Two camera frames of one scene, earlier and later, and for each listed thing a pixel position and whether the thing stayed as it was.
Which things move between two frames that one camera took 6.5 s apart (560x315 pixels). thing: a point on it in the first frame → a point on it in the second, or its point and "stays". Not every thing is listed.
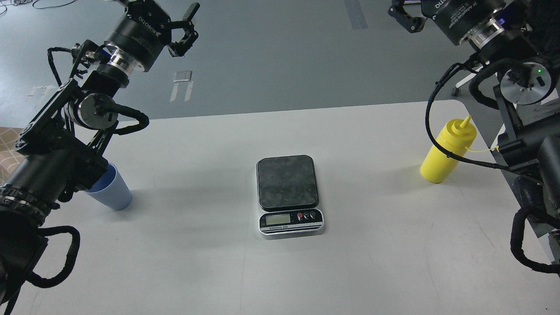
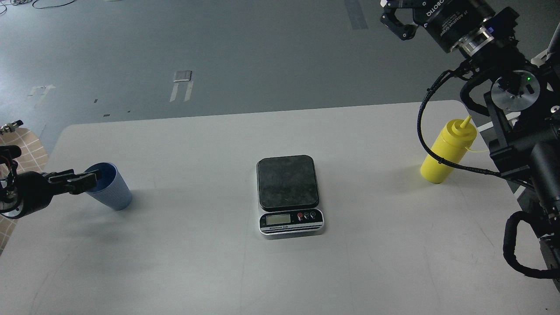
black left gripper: [147, 27] → [34, 190]
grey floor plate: [183, 75] stays
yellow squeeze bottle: [456, 136] stays
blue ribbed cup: [110, 190] stays
